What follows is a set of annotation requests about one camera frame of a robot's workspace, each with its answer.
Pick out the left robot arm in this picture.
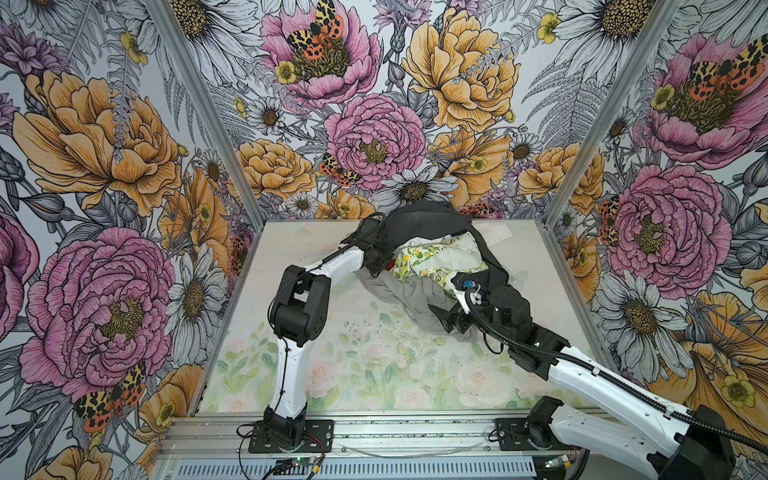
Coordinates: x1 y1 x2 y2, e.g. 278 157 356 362
260 213 385 451

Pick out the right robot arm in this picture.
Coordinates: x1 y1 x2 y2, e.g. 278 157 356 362
431 274 736 479

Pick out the dark grey cloth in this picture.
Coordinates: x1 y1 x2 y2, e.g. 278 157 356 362
388 201 509 288

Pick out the lemon print cloth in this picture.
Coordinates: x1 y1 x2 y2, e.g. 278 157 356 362
391 232 488 298

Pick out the white cloth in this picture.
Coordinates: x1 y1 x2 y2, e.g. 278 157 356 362
473 220 513 246

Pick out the light grey cloth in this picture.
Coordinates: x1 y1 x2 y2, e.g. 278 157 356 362
355 268 478 342

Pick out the small green circuit board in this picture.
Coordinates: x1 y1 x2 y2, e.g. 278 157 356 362
275 456 322 475

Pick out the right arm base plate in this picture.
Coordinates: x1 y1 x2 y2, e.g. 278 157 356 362
488 417 578 452

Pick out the aluminium front rail frame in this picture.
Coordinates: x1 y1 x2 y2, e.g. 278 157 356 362
149 411 661 480

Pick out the white vented cable duct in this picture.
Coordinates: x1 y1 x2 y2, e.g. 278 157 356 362
166 456 537 479

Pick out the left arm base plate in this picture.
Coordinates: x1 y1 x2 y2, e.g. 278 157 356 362
247 420 335 454

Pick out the right corner aluminium post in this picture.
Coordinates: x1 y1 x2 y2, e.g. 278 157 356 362
543 0 681 227

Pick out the corner aluminium post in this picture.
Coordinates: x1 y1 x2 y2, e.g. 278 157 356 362
147 1 265 232
543 0 681 227

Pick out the left corner aluminium post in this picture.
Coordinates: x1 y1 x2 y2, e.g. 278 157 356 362
147 1 265 232

